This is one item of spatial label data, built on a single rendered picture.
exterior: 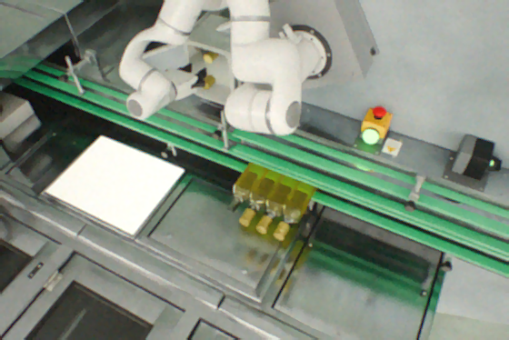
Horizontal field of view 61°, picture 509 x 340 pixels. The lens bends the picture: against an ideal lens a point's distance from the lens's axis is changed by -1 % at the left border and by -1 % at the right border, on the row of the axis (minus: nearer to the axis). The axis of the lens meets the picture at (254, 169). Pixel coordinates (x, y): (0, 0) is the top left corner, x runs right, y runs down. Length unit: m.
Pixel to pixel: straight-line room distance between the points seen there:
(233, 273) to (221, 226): 0.18
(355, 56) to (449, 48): 0.23
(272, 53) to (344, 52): 0.28
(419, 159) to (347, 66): 0.37
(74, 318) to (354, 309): 0.85
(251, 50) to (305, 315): 0.80
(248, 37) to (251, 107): 0.15
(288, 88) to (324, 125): 0.49
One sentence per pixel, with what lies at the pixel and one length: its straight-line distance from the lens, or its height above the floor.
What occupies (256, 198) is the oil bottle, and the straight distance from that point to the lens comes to 1.36.
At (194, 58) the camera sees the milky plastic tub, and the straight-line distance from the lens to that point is 1.50.
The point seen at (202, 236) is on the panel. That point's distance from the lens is 1.48.
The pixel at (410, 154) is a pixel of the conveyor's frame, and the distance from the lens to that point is 1.36.
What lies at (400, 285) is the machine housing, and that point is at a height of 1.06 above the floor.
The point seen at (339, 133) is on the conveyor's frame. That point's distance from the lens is 1.37.
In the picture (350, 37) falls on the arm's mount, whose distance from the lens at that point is 1.13.
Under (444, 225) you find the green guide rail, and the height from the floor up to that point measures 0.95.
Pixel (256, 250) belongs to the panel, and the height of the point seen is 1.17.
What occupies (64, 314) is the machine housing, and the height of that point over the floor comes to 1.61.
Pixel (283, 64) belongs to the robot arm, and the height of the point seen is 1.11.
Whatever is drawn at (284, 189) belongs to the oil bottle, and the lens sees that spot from 1.38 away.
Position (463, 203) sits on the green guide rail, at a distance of 1.32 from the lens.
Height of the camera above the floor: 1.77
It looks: 34 degrees down
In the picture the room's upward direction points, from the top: 146 degrees counter-clockwise
